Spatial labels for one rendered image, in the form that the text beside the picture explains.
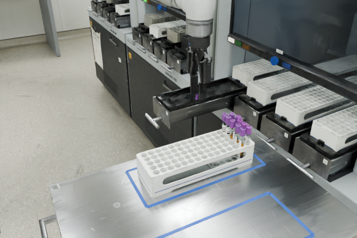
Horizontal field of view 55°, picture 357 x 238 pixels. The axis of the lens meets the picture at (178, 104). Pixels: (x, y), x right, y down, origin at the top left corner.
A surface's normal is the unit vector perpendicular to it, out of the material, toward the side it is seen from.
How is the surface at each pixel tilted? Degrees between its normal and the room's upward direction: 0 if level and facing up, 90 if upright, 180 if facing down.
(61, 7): 90
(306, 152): 90
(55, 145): 0
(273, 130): 90
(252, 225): 0
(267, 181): 0
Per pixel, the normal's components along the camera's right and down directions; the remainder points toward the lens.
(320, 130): -0.87, 0.23
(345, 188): 0.00, -0.88
